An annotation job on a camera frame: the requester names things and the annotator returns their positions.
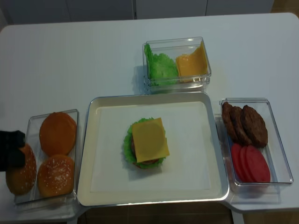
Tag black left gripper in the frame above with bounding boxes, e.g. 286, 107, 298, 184
0, 130, 25, 172

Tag sesame bun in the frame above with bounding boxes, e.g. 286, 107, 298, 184
6, 143, 37, 196
37, 154, 74, 197

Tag green lettuce leaf on burger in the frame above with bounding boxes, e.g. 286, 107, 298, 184
123, 117, 166, 167

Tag cheese slice on burger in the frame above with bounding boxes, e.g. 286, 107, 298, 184
132, 118, 170, 163

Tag green lettuce in container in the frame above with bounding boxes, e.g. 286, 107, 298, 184
144, 44, 178, 86

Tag clear lettuce cheese container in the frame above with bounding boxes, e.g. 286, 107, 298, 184
142, 36, 212, 94

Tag cheese slices in container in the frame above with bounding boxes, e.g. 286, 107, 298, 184
176, 41, 208, 83

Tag clear plastic bun container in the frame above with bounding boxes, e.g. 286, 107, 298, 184
14, 109, 79, 205

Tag sesame bun top flat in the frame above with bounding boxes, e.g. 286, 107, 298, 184
37, 154, 74, 197

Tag smooth bun bottom half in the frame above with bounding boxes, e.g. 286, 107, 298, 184
39, 112, 77, 157

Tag white paper liner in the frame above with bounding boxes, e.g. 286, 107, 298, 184
91, 102, 221, 192

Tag left brown meat patty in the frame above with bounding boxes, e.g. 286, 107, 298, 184
221, 102, 240, 143

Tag brown meat patty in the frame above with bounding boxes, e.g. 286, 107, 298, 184
230, 106, 252, 146
221, 102, 240, 143
241, 105, 268, 148

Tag left red tomato slice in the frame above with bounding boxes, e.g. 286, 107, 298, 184
231, 143, 246, 182

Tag red tomato slice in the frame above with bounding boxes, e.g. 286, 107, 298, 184
231, 143, 246, 182
240, 146, 254, 182
245, 146, 271, 182

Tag middle brown meat patty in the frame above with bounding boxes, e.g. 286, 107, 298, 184
230, 106, 252, 146

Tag middle red tomato slice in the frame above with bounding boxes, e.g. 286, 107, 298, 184
240, 146, 254, 182

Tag clear patty tomato container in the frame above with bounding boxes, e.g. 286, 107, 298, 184
219, 98, 293, 190

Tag right brown meat patty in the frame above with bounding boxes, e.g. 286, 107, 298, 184
241, 105, 268, 148

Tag right red tomato slice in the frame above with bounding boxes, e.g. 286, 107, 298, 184
245, 146, 271, 182

